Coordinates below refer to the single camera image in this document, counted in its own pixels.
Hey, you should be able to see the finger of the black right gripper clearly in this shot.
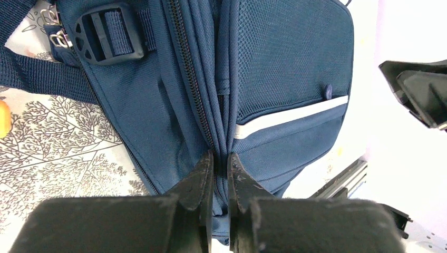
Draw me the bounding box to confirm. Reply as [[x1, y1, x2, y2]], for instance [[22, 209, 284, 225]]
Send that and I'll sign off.
[[379, 60, 446, 131]]

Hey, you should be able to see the orange yellow highlighter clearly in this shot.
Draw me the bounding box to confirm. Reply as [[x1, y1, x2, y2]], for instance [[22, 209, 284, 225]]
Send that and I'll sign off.
[[0, 100, 11, 138]]

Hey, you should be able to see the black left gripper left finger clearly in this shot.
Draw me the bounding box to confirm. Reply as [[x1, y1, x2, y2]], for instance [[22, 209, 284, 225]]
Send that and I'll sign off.
[[11, 151, 214, 252]]

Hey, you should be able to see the navy blue backpack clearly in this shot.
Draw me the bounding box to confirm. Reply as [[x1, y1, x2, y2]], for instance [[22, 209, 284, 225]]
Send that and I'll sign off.
[[1, 1, 354, 245]]

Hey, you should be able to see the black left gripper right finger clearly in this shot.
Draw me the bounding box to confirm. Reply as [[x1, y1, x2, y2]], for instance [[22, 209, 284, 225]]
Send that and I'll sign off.
[[227, 153, 405, 252]]

